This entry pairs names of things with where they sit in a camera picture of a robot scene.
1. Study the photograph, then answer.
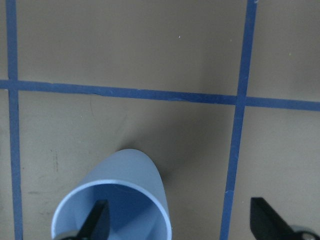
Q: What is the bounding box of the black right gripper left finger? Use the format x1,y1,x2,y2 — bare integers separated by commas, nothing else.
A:
75,199,110,240

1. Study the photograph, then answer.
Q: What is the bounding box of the blue cup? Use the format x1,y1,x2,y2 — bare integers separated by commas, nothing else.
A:
51,149,172,240

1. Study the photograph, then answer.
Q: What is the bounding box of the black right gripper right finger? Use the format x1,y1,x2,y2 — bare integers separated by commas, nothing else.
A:
250,197,320,240

